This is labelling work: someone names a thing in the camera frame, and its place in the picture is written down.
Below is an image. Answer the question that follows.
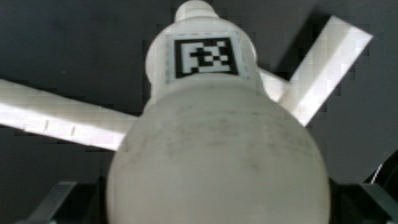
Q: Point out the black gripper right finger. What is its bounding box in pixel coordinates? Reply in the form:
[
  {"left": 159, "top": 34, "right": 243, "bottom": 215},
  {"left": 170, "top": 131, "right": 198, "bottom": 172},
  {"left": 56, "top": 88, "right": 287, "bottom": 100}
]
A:
[{"left": 328, "top": 163, "right": 398, "bottom": 224}]

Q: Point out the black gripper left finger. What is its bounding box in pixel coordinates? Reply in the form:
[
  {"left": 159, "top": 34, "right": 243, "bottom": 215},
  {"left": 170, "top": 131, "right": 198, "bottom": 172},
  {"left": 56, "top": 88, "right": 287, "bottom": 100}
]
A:
[{"left": 15, "top": 181, "right": 106, "bottom": 224}]

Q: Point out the white lamp bulb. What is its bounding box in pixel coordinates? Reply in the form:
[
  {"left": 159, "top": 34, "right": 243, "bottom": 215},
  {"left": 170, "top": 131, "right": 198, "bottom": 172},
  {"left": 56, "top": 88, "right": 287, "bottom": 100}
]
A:
[{"left": 106, "top": 0, "right": 330, "bottom": 224}]

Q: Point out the white L-shaped table fence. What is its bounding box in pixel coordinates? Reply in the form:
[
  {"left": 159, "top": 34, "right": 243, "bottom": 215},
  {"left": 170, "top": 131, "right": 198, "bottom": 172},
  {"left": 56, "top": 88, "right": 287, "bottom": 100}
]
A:
[{"left": 0, "top": 17, "right": 372, "bottom": 150}]

